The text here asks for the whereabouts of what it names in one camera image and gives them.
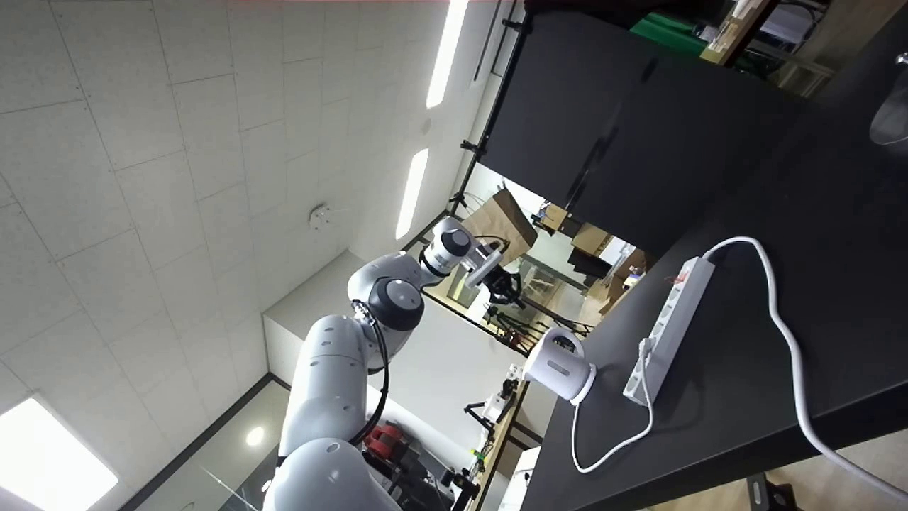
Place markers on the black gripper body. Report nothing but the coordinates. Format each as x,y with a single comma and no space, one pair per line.
504,283

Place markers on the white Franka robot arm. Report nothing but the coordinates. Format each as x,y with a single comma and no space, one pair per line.
326,388

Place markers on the hanging cardboard box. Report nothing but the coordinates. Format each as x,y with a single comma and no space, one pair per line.
505,222

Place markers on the small cardboard box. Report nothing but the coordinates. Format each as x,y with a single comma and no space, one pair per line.
590,240

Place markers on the rectangular ceiling light panel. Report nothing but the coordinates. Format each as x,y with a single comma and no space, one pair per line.
413,194
45,458
447,52

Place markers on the black backdrop crossbar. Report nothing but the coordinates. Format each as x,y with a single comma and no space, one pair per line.
478,158

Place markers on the white power strip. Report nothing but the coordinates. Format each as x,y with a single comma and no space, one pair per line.
674,317

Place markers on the black backdrop curtain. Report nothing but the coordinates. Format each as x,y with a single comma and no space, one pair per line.
604,123

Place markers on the round white ceiling sensor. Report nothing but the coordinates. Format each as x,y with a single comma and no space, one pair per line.
318,216

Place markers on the red black machine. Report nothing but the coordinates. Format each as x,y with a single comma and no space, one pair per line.
387,445

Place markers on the green crate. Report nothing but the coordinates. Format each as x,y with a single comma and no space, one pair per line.
668,29

